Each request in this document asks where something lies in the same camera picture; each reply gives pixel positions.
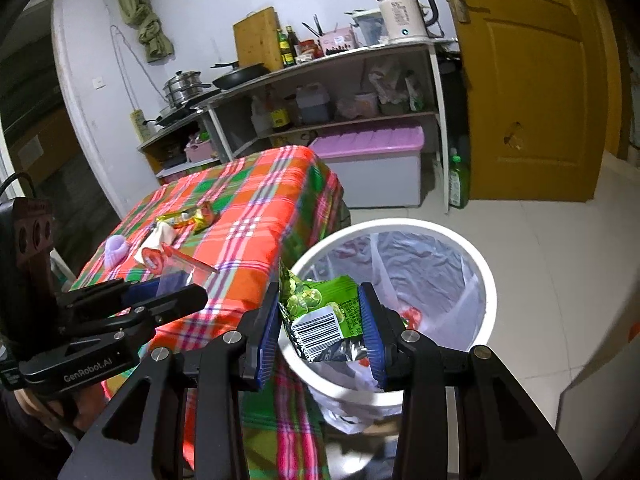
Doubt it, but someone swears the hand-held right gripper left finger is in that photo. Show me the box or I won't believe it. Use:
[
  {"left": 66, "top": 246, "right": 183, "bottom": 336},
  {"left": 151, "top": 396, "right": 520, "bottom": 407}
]
[{"left": 57, "top": 281, "right": 281, "bottom": 480}]

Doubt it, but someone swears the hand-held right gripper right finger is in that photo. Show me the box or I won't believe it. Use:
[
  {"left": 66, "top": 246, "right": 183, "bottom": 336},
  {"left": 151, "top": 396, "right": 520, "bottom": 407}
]
[{"left": 359, "top": 282, "right": 583, "bottom": 480}]

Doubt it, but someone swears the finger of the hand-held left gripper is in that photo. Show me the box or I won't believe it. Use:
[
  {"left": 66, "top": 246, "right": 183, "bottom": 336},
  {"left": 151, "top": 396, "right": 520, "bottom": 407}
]
[
  {"left": 55, "top": 280, "right": 162, "bottom": 313},
  {"left": 62, "top": 284, "right": 208, "bottom": 338}
]

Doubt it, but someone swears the clear plastic bag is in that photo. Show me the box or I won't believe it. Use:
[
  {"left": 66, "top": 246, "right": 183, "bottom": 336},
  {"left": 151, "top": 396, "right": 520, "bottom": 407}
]
[{"left": 141, "top": 242, "right": 218, "bottom": 293}]

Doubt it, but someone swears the white foam fruit net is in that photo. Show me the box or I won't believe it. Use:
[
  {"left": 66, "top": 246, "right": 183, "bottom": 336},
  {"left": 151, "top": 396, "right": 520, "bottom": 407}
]
[
  {"left": 140, "top": 222, "right": 178, "bottom": 261},
  {"left": 105, "top": 237, "right": 130, "bottom": 268}
]

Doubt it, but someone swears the green snack packet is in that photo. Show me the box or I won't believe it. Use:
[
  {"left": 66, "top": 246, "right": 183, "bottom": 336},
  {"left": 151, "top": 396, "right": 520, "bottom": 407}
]
[{"left": 277, "top": 262, "right": 373, "bottom": 363}]

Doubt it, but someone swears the yellow snack bar wrapper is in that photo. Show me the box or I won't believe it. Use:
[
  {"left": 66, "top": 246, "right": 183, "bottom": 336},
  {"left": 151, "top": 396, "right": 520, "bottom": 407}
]
[{"left": 156, "top": 211, "right": 201, "bottom": 228}]

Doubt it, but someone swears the red yellow sachet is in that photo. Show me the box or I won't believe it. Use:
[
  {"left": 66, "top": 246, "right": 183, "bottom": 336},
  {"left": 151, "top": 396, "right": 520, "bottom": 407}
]
[{"left": 190, "top": 201, "right": 221, "bottom": 233}]

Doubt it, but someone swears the white round waste bin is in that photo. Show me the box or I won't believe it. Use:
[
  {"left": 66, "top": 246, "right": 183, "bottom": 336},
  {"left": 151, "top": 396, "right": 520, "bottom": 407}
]
[{"left": 276, "top": 218, "right": 498, "bottom": 406}]

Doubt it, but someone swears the plaid orange green tablecloth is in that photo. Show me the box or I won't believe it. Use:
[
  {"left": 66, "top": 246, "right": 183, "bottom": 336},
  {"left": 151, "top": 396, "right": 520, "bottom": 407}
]
[{"left": 70, "top": 145, "right": 346, "bottom": 480}]

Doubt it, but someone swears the pink plastic basket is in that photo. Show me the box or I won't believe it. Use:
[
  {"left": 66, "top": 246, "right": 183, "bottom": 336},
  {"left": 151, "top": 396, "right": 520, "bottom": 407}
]
[{"left": 185, "top": 140, "right": 218, "bottom": 163}]

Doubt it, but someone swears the low white shelf rack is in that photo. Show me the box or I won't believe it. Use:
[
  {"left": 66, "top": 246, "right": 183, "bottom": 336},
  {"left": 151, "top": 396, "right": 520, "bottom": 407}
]
[{"left": 137, "top": 107, "right": 221, "bottom": 186}]

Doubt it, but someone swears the green plastic bottle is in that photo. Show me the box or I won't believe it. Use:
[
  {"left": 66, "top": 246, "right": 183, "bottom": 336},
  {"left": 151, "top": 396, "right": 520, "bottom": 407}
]
[{"left": 448, "top": 155, "right": 471, "bottom": 209}]

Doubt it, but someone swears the black induction cooker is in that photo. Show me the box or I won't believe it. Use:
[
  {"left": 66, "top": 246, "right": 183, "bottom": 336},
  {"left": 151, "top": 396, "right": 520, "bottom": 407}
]
[{"left": 155, "top": 91, "right": 221, "bottom": 126}]

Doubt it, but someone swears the purple lid storage box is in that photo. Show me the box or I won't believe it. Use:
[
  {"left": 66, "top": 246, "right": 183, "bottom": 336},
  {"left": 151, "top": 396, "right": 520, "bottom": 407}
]
[{"left": 310, "top": 125, "right": 425, "bottom": 209}]

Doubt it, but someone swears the white plastic jug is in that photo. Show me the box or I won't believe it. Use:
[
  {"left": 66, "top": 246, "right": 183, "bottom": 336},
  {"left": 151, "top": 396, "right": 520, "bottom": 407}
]
[{"left": 250, "top": 96, "right": 273, "bottom": 136}]

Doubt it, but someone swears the steel steamer pot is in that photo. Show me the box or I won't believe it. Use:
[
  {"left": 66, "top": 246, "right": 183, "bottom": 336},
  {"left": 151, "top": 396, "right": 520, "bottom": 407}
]
[{"left": 162, "top": 71, "right": 203, "bottom": 107}]

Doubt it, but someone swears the yellow label oil bottle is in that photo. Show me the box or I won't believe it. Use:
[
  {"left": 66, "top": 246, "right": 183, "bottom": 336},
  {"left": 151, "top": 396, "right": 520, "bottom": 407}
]
[{"left": 270, "top": 91, "right": 292, "bottom": 131}]

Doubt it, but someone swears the black frying pan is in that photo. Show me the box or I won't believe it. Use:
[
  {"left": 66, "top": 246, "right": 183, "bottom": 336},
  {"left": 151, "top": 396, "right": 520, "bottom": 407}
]
[{"left": 210, "top": 61, "right": 271, "bottom": 91}]

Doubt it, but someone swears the blue grey plastic jug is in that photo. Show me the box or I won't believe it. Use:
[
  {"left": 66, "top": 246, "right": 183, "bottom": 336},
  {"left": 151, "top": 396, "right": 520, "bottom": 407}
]
[{"left": 295, "top": 83, "right": 331, "bottom": 125}]

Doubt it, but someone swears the crumpled white plastic bag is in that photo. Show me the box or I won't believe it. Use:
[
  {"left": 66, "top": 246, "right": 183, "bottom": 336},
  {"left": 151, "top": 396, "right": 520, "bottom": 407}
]
[{"left": 369, "top": 60, "right": 426, "bottom": 116}]

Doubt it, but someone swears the wooden cutting board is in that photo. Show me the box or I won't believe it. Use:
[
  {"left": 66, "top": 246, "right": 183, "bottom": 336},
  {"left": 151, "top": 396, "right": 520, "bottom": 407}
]
[{"left": 233, "top": 6, "right": 283, "bottom": 73}]

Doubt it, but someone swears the olive green hanging cloth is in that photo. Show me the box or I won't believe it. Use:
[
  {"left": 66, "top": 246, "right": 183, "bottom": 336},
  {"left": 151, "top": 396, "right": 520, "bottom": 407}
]
[{"left": 114, "top": 0, "right": 176, "bottom": 63}]

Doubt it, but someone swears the dark sauce bottle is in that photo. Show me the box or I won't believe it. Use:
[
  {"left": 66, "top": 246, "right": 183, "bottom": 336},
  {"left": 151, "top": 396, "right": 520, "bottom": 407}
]
[{"left": 285, "top": 26, "right": 301, "bottom": 66}]

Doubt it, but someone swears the tall white shelf rack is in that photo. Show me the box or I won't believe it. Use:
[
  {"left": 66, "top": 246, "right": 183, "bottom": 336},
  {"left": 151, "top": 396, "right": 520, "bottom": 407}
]
[{"left": 206, "top": 37, "right": 461, "bottom": 216}]

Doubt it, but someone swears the yellow wooden door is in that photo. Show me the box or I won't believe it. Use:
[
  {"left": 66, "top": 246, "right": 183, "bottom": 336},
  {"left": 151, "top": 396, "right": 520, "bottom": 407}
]
[{"left": 434, "top": 0, "right": 623, "bottom": 203}]

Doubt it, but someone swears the pink utensil holder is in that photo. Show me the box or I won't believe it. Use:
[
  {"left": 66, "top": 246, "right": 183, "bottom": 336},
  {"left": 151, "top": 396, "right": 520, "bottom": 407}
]
[{"left": 318, "top": 28, "right": 357, "bottom": 56}]

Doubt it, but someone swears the bundle of dark chopsticks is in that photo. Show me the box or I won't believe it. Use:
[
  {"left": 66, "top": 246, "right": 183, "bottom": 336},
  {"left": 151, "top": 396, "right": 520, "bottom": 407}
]
[{"left": 301, "top": 14, "right": 341, "bottom": 38}]

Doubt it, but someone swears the clear plastic pitcher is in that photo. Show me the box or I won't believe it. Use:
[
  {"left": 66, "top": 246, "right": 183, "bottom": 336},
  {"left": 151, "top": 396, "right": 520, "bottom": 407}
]
[{"left": 352, "top": 9, "right": 388, "bottom": 47}]

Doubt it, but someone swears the white electric kettle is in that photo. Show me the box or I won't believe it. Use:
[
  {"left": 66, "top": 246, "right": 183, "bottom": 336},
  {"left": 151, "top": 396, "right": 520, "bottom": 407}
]
[{"left": 371, "top": 0, "right": 439, "bottom": 44}]

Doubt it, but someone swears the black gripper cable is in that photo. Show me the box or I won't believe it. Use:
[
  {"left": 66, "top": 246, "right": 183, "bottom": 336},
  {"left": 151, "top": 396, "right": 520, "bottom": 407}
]
[{"left": 0, "top": 171, "right": 38, "bottom": 206}]

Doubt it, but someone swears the metal door handle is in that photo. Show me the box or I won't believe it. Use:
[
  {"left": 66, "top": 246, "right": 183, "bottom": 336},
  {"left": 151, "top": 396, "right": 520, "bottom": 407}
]
[{"left": 446, "top": 0, "right": 486, "bottom": 23}]

